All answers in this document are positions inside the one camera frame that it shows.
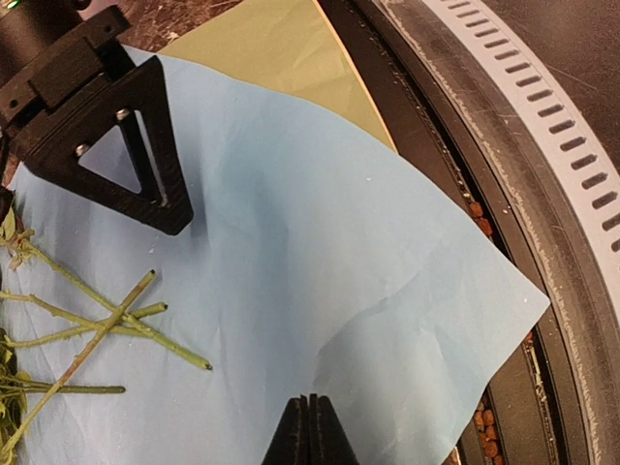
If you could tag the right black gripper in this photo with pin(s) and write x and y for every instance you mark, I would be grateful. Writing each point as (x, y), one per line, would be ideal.
(90, 127)

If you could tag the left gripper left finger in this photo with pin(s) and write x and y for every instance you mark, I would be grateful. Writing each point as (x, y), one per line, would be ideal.
(290, 442)

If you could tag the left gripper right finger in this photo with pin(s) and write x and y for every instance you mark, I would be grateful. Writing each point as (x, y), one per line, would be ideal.
(328, 442)

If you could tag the light blue wrapping paper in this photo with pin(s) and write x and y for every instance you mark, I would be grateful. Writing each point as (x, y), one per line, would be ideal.
(318, 260)

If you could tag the cream rose stem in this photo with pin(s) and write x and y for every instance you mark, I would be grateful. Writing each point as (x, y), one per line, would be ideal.
(83, 325)

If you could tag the yellow-green wrapping paper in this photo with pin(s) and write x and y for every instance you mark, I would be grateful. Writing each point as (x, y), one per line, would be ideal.
(288, 47)

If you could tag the white slotted cable duct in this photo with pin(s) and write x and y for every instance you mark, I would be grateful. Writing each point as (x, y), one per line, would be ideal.
(577, 158)

